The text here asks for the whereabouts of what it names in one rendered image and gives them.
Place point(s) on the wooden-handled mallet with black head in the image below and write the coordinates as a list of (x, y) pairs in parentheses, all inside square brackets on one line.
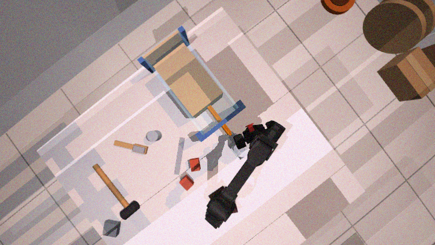
[(129, 209)]

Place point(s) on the orange-red cube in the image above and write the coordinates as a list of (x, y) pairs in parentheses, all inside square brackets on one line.
[(186, 182), (195, 164)]

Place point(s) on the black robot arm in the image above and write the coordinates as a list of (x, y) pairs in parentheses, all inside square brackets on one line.
[(261, 149)]

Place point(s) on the grey cylinder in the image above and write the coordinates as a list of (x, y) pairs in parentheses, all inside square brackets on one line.
[(154, 135)]

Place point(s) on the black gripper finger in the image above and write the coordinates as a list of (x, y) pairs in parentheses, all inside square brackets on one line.
[(257, 126), (246, 131)]

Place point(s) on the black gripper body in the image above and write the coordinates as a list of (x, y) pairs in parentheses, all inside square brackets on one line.
[(240, 141)]

